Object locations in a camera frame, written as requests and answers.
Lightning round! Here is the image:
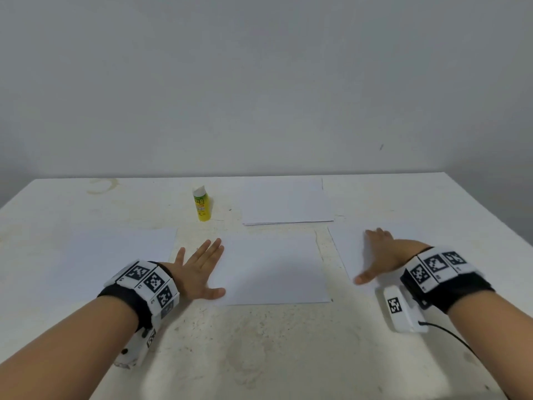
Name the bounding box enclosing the person's left hand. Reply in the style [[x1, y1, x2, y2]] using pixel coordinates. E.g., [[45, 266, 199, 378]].
[[162, 237, 228, 302]]

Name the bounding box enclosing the person's right hand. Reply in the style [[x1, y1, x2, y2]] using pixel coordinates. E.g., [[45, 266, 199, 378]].
[[352, 227, 433, 287]]

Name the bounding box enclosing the stack of white paper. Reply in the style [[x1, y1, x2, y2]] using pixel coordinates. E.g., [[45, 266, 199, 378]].
[[328, 219, 467, 288], [43, 228, 179, 305]]

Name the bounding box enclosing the yellow glue stick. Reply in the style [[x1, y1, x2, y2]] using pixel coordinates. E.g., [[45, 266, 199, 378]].
[[192, 184, 213, 222]]

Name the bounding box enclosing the glued white paper sheet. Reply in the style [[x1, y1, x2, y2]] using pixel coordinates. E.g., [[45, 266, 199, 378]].
[[240, 178, 336, 227], [205, 231, 333, 307]]

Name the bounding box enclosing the person's left forearm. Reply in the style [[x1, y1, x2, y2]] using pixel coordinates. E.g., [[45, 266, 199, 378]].
[[0, 296, 138, 400]]

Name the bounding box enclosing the person's right forearm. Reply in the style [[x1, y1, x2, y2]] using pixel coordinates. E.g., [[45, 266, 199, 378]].
[[450, 291, 533, 400]]

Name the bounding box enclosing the black marker wristband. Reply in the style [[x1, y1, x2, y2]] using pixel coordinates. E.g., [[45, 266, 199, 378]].
[[400, 246, 496, 315], [98, 259, 182, 332]]

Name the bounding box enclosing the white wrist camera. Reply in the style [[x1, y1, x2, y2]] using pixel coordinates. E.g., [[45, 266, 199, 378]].
[[113, 327, 159, 370], [382, 283, 429, 335]]

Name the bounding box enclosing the black cable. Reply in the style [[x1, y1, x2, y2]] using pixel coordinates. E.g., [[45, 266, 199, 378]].
[[418, 321, 492, 367]]

